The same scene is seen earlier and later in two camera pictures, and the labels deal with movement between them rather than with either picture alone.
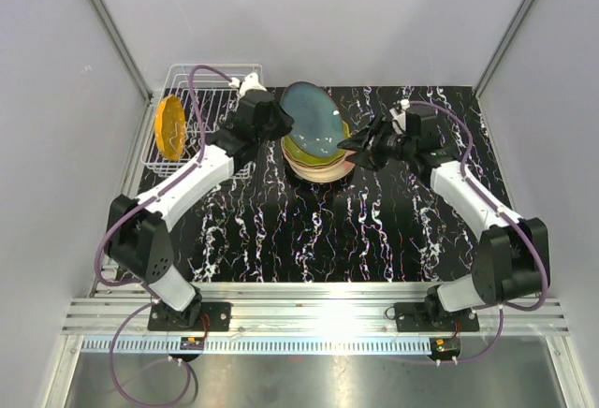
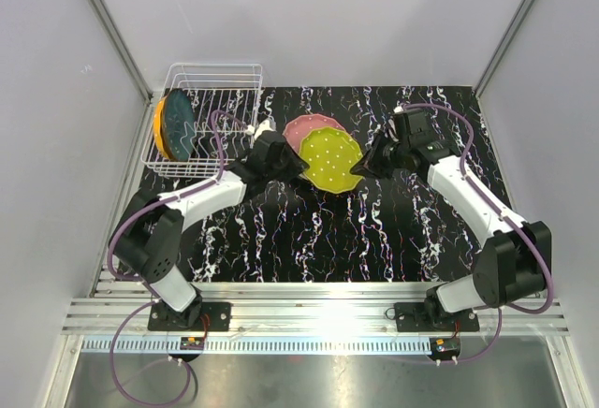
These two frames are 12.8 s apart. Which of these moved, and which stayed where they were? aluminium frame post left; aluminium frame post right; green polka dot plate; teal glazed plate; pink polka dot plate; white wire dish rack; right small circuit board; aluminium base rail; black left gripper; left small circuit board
Moved: pink polka dot plate; green polka dot plate; teal glazed plate; black left gripper
Stayed: aluminium base rail; aluminium frame post left; aluminium frame post right; right small circuit board; left small circuit board; white wire dish rack
